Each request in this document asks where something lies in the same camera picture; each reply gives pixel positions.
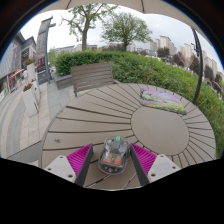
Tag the small white flower planter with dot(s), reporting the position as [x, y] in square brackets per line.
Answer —
[31, 71]

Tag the grey shopfront building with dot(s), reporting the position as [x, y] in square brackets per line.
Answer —
[15, 55]

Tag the transparent grey computer mouse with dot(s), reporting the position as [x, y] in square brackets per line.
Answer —
[114, 156]

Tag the round leafy tree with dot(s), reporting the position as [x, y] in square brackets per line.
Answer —
[125, 28]

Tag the curved black parasol pole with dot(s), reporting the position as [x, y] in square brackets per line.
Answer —
[200, 73]

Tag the beige apartment buildings group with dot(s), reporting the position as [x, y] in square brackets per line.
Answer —
[165, 42]

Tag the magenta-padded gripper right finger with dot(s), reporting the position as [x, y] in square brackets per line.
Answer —
[162, 165]

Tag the flower landscape print mouse pad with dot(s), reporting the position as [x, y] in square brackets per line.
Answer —
[161, 100]

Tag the tall sparse tree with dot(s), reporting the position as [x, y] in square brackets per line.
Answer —
[85, 23]

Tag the large white flower planter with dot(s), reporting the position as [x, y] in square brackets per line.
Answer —
[30, 100]

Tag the tall grey sign pillar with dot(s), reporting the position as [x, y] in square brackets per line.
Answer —
[42, 43]

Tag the brown slatted outdoor chair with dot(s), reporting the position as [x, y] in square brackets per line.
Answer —
[91, 76]

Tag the beige parasol canopy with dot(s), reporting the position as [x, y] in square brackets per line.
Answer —
[160, 8]

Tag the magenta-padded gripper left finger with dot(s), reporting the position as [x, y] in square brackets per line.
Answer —
[60, 166]

